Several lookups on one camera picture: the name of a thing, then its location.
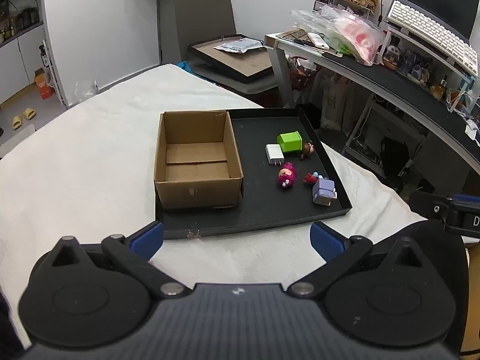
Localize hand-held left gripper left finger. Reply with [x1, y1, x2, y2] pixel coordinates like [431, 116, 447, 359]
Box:
[33, 220, 187, 301]

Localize black curved desk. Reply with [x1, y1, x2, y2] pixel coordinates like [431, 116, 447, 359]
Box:
[263, 31, 480, 175]

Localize white charger plug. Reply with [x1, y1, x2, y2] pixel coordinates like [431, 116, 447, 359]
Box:
[265, 143, 284, 166]

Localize lavender cube toy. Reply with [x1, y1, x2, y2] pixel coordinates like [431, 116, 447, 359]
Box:
[312, 177, 338, 206]

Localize plastic bag with items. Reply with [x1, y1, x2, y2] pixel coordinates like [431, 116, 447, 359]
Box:
[291, 7, 387, 67]

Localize grey upright panel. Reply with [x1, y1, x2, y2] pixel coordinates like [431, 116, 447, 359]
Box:
[173, 0, 238, 65]

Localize white cabinet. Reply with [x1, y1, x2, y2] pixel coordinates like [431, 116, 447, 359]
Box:
[0, 0, 50, 106]

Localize white mailer bag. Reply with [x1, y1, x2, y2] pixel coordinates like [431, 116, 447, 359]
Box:
[213, 38, 264, 55]

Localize black monitor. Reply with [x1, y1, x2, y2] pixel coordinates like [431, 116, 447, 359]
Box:
[395, 0, 480, 43]

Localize beige printed tote bag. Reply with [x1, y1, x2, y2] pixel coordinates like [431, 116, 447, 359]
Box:
[312, 69, 361, 133]

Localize white metal rack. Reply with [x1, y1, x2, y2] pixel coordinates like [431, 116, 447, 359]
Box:
[38, 39, 67, 106]

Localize brown cardboard box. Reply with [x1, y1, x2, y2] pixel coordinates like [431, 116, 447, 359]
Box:
[154, 110, 244, 211]

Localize grey drawer organizer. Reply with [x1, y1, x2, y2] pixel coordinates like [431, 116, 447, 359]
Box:
[313, 0, 373, 22]

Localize blue white mushroom toy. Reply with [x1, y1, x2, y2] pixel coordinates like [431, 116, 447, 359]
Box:
[409, 63, 430, 85]

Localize orange cardboard box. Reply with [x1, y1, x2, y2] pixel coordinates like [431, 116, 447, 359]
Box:
[34, 68, 55, 100]

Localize amber glass bottle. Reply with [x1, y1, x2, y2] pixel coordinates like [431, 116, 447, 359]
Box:
[432, 76, 449, 100]

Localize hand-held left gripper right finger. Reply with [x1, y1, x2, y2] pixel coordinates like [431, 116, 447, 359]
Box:
[287, 220, 440, 301]

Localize dark round figurine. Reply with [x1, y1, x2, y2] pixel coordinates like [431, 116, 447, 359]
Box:
[383, 45, 403, 70]

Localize black shallow tray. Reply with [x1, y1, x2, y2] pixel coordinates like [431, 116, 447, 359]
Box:
[154, 107, 352, 240]

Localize red mesh basket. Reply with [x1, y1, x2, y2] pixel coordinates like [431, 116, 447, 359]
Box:
[288, 56, 320, 91]

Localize crumpled clear plastic bag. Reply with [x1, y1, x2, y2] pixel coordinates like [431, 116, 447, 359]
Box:
[73, 80, 100, 104]

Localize pink dinosaur figurine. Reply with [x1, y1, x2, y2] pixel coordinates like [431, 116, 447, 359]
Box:
[277, 162, 298, 189]

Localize white keyboard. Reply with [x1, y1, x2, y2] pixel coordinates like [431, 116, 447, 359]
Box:
[386, 0, 480, 78]

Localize green hexagonal block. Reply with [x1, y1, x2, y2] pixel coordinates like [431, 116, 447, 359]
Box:
[277, 130, 304, 154]

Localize white wire cart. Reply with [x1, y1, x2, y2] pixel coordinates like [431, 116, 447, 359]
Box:
[344, 97, 429, 166]

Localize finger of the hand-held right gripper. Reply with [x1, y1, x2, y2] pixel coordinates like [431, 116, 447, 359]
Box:
[409, 190, 452, 221]
[451, 193, 480, 211]

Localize black framed cardboard tray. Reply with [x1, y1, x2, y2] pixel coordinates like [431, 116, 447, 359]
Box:
[187, 37, 275, 84]

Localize white keyboard riser shelf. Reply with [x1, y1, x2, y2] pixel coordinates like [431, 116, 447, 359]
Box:
[385, 25, 475, 114]

